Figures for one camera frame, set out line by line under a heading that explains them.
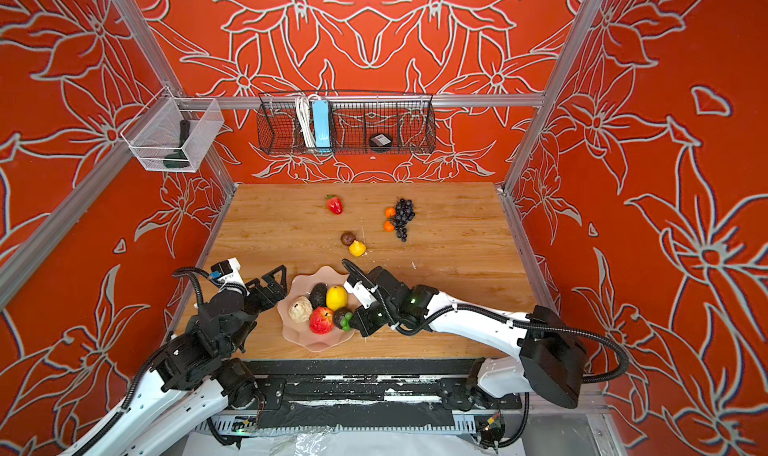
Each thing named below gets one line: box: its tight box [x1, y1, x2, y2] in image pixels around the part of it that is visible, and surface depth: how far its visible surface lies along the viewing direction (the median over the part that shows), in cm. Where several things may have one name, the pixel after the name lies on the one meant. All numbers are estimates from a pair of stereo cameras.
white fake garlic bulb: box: [288, 296, 313, 323], surface depth 81 cm
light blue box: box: [312, 100, 331, 148], surface depth 91 cm
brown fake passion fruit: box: [340, 231, 356, 246], surface depth 102 cm
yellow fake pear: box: [349, 240, 367, 257], surface depth 100 cm
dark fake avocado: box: [309, 282, 328, 310], surface depth 85 cm
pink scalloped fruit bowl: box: [277, 266, 356, 353], surface depth 82 cm
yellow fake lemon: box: [326, 284, 349, 311], surface depth 85 cm
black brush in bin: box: [163, 120, 190, 168], surface depth 81 cm
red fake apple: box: [309, 306, 334, 335], surface depth 81 cm
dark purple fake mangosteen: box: [334, 307, 353, 330], surface depth 77 cm
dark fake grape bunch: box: [394, 198, 415, 242], surface depth 107 cm
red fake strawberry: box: [326, 194, 344, 215], surface depth 112 cm
